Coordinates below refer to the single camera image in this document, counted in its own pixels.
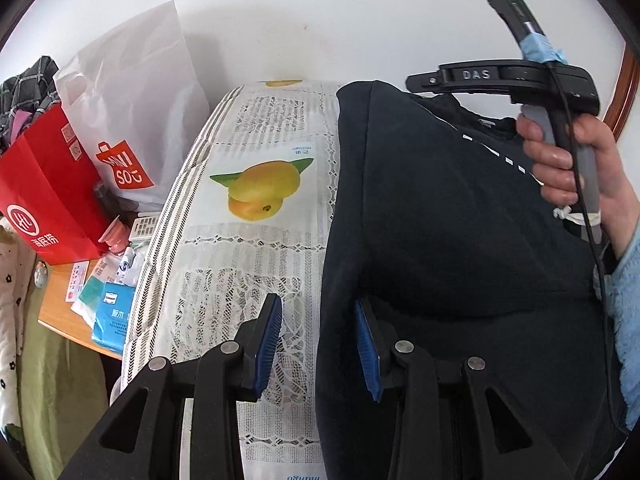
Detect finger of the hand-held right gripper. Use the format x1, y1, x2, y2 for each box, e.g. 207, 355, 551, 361
406, 66, 442, 95

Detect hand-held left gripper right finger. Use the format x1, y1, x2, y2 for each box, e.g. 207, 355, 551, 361
354, 297, 576, 480

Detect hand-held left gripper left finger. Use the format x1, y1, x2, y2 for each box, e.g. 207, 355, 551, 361
59, 292, 283, 480

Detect black garment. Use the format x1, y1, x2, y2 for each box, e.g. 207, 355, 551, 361
315, 80, 632, 480

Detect person's right forearm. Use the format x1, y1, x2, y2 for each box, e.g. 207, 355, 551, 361
592, 220, 640, 408

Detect person's right hand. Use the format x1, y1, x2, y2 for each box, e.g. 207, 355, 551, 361
515, 114, 637, 262

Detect fruit printed table cover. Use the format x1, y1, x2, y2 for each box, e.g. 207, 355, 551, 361
107, 79, 351, 480

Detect blue tissue pack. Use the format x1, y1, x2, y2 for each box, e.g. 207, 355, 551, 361
91, 281, 137, 354

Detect small paper packets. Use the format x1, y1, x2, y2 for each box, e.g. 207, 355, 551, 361
70, 242, 147, 326

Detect white remote control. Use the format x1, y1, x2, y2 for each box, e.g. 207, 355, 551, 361
128, 211, 159, 242

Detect pink round container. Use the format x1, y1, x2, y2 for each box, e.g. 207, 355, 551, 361
97, 216, 129, 254

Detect red and white card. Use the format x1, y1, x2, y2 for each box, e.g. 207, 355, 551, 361
64, 260, 92, 304

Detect wooden nightstand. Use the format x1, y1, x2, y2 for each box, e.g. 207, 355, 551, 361
37, 259, 125, 361

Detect green bed sheet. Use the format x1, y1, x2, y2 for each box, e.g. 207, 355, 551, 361
15, 255, 111, 480

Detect dark small bottle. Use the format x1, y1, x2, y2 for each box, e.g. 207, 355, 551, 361
92, 182, 119, 217

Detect floral white pillow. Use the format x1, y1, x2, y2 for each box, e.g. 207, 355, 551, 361
0, 225, 38, 441

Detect red paper bag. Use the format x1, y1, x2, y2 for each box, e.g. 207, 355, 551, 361
0, 101, 115, 267

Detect white plastic shopping bag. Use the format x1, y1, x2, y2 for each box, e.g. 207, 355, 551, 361
52, 0, 211, 211

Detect grey plaid cloth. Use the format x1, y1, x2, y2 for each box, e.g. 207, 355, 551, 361
0, 55, 61, 153

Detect brown wooden frame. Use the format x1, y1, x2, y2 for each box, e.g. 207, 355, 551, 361
601, 41, 640, 142

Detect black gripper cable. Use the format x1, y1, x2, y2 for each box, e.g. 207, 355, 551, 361
547, 57, 632, 433

